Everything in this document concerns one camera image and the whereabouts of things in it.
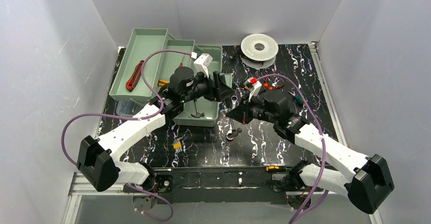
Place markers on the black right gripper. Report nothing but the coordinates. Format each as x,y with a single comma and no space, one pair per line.
250,109

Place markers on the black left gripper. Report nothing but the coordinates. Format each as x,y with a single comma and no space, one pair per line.
215,87

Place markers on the small black claw hammer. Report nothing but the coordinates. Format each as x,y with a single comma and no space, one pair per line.
197,114

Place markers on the orange utility knife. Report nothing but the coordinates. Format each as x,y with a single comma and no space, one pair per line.
162,82

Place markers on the red black utility knife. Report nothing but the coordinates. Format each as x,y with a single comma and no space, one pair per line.
134,78

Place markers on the orange hex key set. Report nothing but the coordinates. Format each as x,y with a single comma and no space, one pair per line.
273,86

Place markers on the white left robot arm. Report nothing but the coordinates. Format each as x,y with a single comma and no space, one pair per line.
99,158

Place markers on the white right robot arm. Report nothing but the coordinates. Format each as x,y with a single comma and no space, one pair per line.
366,181

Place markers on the silver combination wrench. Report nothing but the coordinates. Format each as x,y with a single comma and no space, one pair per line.
232,106

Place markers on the black marbled table mat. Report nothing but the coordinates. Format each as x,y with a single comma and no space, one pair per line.
257,144

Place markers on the white filament spool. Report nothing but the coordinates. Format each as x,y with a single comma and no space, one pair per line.
258,51

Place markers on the yellow black screwdriver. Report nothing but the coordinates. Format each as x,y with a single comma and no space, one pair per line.
275,169

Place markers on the small yellow bit holder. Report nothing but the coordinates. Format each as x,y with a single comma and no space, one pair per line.
177,146

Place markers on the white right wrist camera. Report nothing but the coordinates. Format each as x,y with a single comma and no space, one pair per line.
253,85

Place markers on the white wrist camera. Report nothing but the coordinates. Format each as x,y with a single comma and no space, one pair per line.
253,85
201,62

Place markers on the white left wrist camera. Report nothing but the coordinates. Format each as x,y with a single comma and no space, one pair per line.
201,62

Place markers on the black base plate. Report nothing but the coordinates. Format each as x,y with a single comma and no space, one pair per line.
222,185

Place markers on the aluminium frame rail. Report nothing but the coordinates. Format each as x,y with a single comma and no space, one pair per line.
121,204

